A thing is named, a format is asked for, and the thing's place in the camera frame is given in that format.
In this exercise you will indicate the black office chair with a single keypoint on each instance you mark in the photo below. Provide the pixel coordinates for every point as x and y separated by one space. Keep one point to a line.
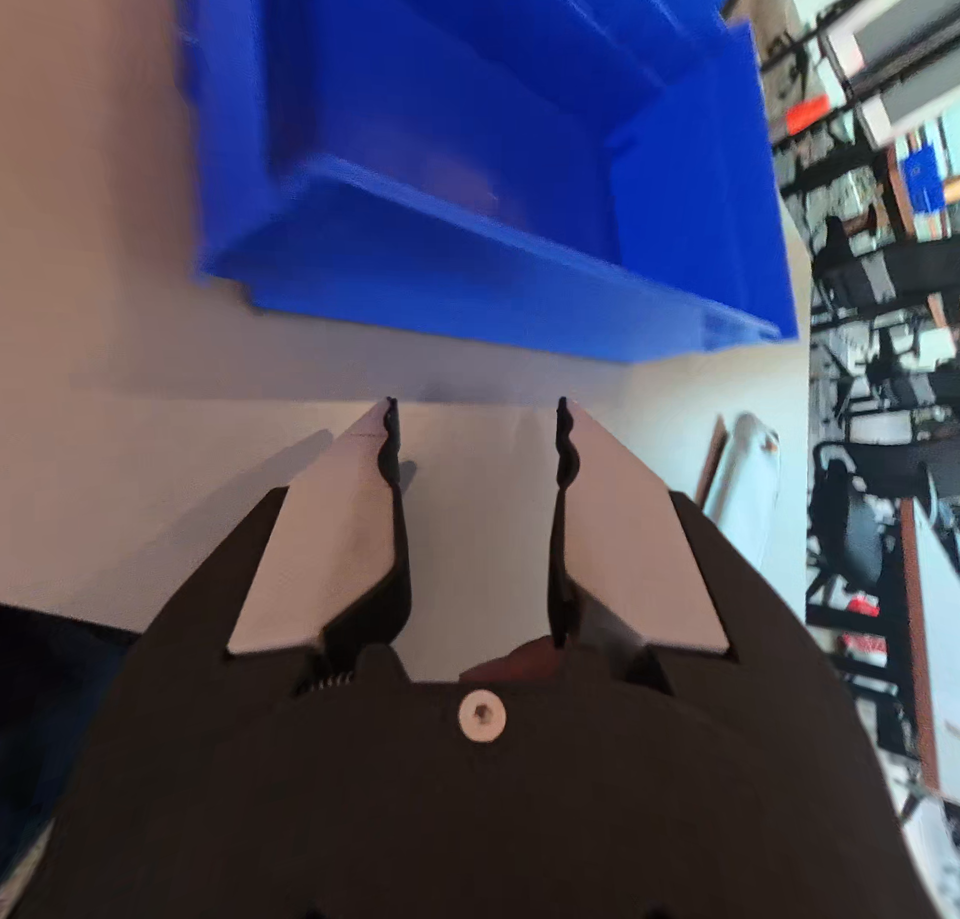
862 514

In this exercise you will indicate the white table with wooden edge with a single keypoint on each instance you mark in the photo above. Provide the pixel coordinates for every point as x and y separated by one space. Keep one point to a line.
937 634

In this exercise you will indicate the person's right hand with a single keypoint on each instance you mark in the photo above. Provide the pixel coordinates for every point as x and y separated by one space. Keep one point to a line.
517 660

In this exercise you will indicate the blue plastic bin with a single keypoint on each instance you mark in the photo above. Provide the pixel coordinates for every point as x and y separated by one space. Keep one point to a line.
450 109

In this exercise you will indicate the small blue storage bin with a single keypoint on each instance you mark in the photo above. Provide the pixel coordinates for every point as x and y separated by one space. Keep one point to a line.
924 176

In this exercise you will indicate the grey framed panel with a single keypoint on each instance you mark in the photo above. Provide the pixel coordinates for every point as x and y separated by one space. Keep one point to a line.
900 34

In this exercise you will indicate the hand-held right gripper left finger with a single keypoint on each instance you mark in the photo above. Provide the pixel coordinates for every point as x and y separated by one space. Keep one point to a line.
322 551

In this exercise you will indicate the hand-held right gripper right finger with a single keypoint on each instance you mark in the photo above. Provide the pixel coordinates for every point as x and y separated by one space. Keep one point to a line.
637 559

